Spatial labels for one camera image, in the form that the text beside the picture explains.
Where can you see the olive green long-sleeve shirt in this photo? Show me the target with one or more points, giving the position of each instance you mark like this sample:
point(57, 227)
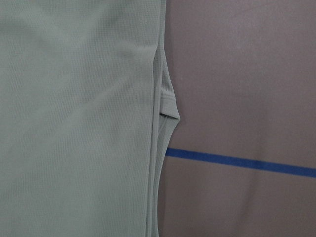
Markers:
point(87, 110)

